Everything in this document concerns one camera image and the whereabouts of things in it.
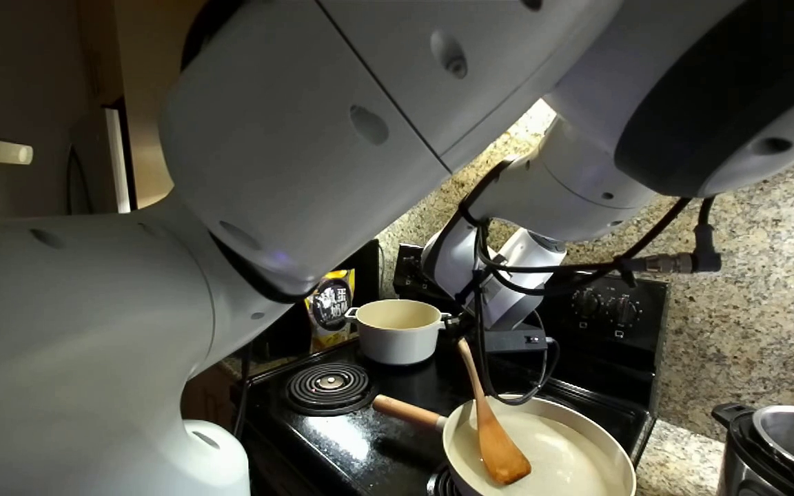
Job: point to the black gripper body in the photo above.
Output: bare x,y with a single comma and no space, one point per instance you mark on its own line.
499,340

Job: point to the wooden spoon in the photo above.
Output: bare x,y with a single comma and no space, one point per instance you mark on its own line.
502,462

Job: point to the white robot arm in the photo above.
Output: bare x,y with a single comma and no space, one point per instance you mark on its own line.
309,125

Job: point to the front left coil burner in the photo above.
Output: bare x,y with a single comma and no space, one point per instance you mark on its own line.
329,389

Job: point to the black electric stove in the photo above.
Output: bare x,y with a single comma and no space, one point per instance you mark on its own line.
600,362

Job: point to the stainless pressure cooker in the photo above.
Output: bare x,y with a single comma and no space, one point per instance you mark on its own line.
759,451

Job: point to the cream frying pan wooden handle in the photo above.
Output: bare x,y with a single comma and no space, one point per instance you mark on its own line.
570,454

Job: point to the cream pot with handles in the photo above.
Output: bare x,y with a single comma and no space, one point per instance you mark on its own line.
397,333

